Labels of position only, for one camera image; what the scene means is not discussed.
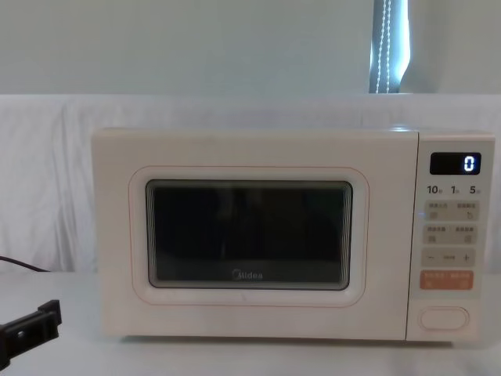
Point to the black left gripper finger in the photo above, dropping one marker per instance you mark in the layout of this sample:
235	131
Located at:
33	333

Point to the cream microwave oven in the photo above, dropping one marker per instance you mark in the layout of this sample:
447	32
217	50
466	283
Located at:
254	152

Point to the white curtain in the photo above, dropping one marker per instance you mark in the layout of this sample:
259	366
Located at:
458	43
176	43

